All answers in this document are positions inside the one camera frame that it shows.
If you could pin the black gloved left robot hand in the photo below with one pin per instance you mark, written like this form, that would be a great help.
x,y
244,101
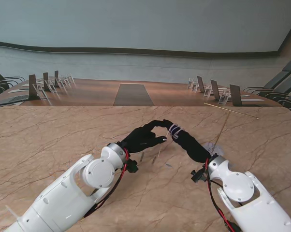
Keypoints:
x,y
141,139

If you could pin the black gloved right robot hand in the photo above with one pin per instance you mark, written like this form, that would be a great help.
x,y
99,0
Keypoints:
x,y
191,145

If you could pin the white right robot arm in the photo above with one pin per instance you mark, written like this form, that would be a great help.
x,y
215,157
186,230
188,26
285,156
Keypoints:
x,y
247,193

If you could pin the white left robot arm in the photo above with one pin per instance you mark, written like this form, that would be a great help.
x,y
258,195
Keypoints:
x,y
70,188

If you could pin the gold rack with marble base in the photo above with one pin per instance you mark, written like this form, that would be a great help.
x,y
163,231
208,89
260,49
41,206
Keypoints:
x,y
232,111

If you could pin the clear acrylic name plate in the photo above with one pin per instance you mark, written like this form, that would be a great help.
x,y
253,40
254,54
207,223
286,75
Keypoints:
x,y
50,87
223,98
41,93
207,92
190,83

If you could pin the dark upright desk panel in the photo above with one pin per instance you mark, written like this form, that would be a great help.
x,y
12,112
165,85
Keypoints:
x,y
46,81
56,77
33,87
215,90
200,84
235,94

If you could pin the brown conference table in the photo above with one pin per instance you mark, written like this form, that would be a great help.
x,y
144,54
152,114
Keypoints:
x,y
92,94

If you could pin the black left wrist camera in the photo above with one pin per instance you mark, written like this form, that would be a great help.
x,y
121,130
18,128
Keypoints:
x,y
132,166

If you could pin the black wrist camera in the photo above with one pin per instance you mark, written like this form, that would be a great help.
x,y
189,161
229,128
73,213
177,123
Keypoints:
x,y
132,166
198,176

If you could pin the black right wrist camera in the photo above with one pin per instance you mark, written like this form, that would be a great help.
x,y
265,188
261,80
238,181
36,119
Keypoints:
x,y
198,176

